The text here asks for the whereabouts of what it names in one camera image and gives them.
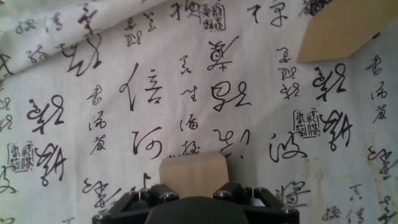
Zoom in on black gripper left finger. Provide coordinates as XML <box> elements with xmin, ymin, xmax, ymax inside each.
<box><xmin>92</xmin><ymin>183</ymin><xmax>180</xmax><ymax>224</ymax></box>

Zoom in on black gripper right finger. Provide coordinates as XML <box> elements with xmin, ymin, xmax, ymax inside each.
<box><xmin>213</xmin><ymin>182</ymin><xmax>300</xmax><ymax>224</ymax></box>

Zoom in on small wooden block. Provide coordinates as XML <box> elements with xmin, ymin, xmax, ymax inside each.
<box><xmin>159</xmin><ymin>151</ymin><xmax>230</xmax><ymax>199</ymax></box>

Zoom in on beige calligraphy print cloth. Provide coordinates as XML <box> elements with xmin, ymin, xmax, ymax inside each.
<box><xmin>0</xmin><ymin>0</ymin><xmax>398</xmax><ymax>224</ymax></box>

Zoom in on long light wooden plank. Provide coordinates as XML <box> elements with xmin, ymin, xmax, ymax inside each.
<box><xmin>295</xmin><ymin>0</ymin><xmax>398</xmax><ymax>64</ymax></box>

